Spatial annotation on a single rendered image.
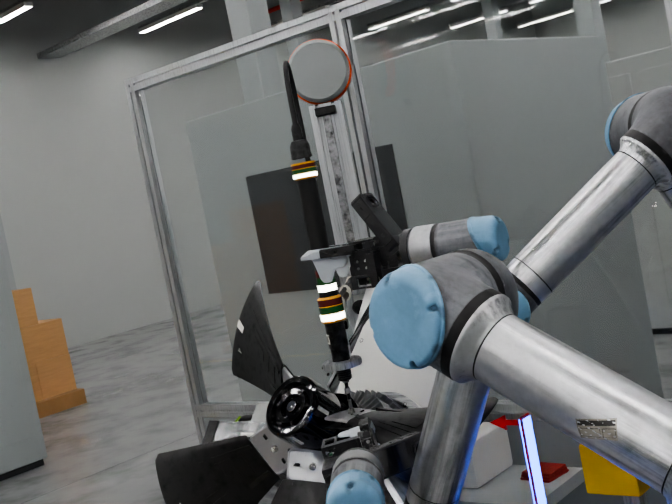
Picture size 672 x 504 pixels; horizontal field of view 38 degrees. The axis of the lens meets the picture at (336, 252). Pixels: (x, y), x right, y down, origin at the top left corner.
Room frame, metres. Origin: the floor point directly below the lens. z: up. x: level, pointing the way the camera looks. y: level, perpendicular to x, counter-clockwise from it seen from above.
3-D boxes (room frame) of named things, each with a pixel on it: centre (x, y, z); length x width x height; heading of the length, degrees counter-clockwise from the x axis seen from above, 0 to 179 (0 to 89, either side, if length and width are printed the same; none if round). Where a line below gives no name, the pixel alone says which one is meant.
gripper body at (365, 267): (1.63, -0.08, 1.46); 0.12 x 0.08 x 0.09; 59
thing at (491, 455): (2.25, -0.21, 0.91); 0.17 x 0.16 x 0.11; 139
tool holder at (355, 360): (1.70, 0.03, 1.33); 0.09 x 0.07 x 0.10; 174
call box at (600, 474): (1.68, -0.44, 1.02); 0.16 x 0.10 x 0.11; 139
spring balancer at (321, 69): (2.41, -0.05, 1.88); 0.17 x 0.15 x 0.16; 49
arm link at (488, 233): (1.55, -0.22, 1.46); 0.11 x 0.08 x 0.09; 59
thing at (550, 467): (2.15, -0.37, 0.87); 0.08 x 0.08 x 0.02; 42
